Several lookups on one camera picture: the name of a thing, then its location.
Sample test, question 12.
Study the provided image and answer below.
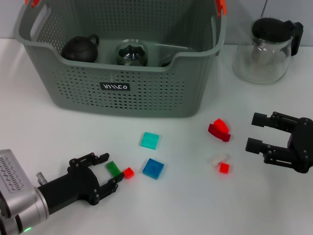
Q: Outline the black ceramic teapot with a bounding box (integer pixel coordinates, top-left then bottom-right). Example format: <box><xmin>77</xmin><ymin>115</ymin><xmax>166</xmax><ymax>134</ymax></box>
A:
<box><xmin>61</xmin><ymin>34</ymin><xmax>100</xmax><ymax>63</ymax></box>

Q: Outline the blue square toy brick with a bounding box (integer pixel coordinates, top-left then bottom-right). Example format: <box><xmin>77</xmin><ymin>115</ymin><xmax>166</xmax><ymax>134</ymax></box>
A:
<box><xmin>142</xmin><ymin>158</ymin><xmax>165</xmax><ymax>181</ymax></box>

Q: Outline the green sloped toy brick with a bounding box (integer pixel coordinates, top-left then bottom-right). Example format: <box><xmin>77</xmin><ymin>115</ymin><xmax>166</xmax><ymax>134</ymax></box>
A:
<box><xmin>106</xmin><ymin>161</ymin><xmax>123</xmax><ymax>178</ymax></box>

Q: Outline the thin grey wall cable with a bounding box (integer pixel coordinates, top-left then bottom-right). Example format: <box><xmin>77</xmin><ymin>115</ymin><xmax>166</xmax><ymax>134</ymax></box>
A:
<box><xmin>259</xmin><ymin>0</ymin><xmax>268</xmax><ymax>18</ymax></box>

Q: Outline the grey perforated plastic storage bin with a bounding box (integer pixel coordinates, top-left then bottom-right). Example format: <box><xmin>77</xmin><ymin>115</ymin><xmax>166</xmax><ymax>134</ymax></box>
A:
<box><xmin>13</xmin><ymin>0</ymin><xmax>228</xmax><ymax>118</ymax></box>

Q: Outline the white toy brick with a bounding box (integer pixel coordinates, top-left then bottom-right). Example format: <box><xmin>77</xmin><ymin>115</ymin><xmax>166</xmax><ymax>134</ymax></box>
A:
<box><xmin>207</xmin><ymin>153</ymin><xmax>231</xmax><ymax>167</ymax></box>

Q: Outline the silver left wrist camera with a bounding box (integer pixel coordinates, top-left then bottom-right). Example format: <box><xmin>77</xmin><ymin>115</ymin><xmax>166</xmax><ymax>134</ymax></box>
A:
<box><xmin>0</xmin><ymin>148</ymin><xmax>35</xmax><ymax>219</ymax></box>

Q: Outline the teal square toy brick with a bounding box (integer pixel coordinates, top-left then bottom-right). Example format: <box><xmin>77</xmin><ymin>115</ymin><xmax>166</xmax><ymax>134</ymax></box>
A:
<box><xmin>139</xmin><ymin>131</ymin><xmax>160</xmax><ymax>150</ymax></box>

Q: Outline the dark red toy brick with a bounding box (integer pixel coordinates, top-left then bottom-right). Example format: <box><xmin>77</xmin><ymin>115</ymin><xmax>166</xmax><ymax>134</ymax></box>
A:
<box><xmin>207</xmin><ymin>123</ymin><xmax>232</xmax><ymax>142</ymax></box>

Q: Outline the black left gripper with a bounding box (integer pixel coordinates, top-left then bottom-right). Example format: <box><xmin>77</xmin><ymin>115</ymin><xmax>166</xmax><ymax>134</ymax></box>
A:
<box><xmin>37</xmin><ymin>152</ymin><xmax>124</xmax><ymax>215</ymax></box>

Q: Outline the bright red toy brick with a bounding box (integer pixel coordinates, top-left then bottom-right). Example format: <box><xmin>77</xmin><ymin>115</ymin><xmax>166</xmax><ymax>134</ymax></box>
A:
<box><xmin>212</xmin><ymin>118</ymin><xmax>232</xmax><ymax>134</ymax></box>

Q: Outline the glass teapot with black lid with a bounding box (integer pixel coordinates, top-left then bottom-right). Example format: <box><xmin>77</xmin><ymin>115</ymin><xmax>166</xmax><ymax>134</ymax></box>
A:
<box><xmin>232</xmin><ymin>17</ymin><xmax>305</xmax><ymax>85</ymax></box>

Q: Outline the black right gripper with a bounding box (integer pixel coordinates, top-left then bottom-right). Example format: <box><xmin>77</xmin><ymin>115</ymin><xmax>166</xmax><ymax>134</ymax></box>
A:
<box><xmin>245</xmin><ymin>111</ymin><xmax>313</xmax><ymax>174</ymax></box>

